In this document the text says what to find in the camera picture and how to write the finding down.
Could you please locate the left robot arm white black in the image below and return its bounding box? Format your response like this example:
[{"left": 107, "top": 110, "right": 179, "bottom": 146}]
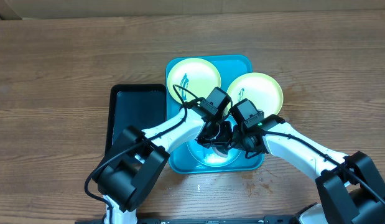
[{"left": 90, "top": 106, "right": 232, "bottom": 223}]

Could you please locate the light blue plate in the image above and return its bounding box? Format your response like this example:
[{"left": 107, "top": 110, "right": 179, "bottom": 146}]
[{"left": 187, "top": 139, "right": 240, "bottom": 167}]

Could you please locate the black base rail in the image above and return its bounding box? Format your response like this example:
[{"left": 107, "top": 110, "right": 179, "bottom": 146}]
[{"left": 74, "top": 214, "right": 305, "bottom": 224}]

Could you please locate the black plastic tray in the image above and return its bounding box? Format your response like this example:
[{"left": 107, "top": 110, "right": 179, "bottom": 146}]
[{"left": 105, "top": 84, "right": 166, "bottom": 151}]

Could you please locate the round sponge scrubber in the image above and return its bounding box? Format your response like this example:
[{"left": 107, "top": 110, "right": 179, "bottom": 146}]
[{"left": 212, "top": 147, "right": 228, "bottom": 157}]

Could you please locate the yellow plate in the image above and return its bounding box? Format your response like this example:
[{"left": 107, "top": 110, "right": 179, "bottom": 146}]
[
  {"left": 167, "top": 58, "right": 221, "bottom": 104},
  {"left": 226, "top": 72, "right": 284, "bottom": 118}
]

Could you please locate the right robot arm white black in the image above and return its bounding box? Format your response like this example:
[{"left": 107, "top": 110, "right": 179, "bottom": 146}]
[{"left": 233, "top": 114, "right": 385, "bottom": 224}]

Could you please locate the teal plastic tray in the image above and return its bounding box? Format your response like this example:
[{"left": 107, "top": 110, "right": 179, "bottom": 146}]
[{"left": 165, "top": 55, "right": 264, "bottom": 174}]

